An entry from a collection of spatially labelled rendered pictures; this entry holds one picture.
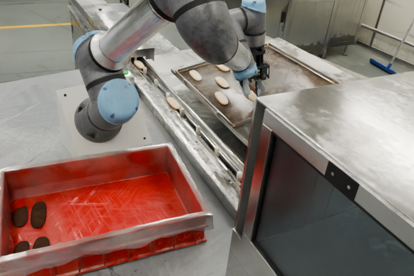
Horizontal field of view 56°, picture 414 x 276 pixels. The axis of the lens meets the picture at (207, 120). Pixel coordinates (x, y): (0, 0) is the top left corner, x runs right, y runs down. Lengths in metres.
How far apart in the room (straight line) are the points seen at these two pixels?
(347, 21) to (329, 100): 4.32
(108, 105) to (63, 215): 0.31
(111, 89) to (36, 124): 0.50
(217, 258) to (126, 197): 0.32
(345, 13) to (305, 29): 0.72
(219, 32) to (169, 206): 0.53
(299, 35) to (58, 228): 3.60
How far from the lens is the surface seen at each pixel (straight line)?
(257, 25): 1.27
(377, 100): 0.72
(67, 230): 1.07
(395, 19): 5.37
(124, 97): 1.10
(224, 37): 0.82
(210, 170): 1.18
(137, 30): 0.97
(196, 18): 0.80
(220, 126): 1.49
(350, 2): 4.90
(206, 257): 1.00
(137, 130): 1.34
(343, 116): 0.63
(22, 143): 1.42
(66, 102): 1.29
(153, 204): 1.12
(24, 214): 1.13
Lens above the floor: 1.58
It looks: 30 degrees down
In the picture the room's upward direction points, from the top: 6 degrees clockwise
